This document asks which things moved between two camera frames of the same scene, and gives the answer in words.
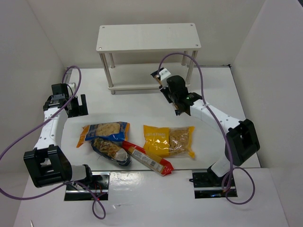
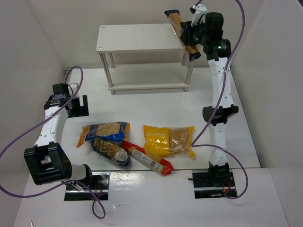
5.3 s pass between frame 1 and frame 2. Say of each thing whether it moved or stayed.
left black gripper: stayed
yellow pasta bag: stayed
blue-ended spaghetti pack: moved
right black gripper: moved
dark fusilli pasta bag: stayed
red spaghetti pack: stayed
